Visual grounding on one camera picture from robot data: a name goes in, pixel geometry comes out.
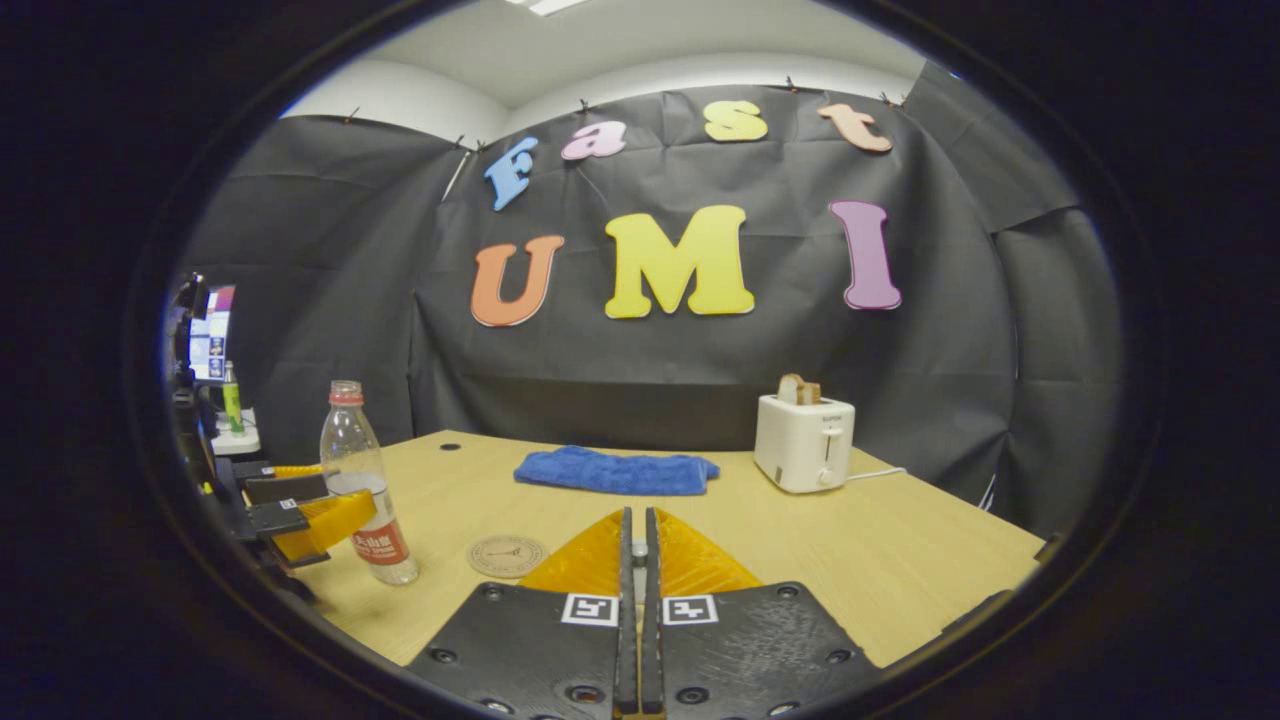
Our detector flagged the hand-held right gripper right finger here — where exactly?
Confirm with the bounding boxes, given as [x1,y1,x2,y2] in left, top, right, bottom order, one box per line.
[642,507,881,720]

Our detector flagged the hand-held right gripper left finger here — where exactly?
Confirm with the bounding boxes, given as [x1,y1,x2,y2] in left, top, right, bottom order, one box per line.
[408,507,639,720]

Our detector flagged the clear plastic water bottle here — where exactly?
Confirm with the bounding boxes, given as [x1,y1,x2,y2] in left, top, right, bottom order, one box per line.
[320,380,421,586]

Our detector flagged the round wooden coaster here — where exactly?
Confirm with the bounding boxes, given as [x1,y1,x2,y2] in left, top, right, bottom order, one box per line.
[466,534,549,579]

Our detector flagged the white side desk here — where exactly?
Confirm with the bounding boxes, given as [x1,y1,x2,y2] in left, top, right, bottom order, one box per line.
[212,408,263,457]

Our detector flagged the computer monitor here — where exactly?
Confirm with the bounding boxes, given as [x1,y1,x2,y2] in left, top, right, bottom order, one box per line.
[190,285,237,383]

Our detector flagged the blue towel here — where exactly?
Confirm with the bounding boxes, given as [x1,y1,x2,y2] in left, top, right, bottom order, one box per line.
[514,445,721,497]

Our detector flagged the white toaster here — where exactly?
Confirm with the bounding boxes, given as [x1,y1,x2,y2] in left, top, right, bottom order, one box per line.
[754,393,857,494]

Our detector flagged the black backdrop cloth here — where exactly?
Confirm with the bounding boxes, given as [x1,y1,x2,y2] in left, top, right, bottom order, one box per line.
[175,60,1126,541]

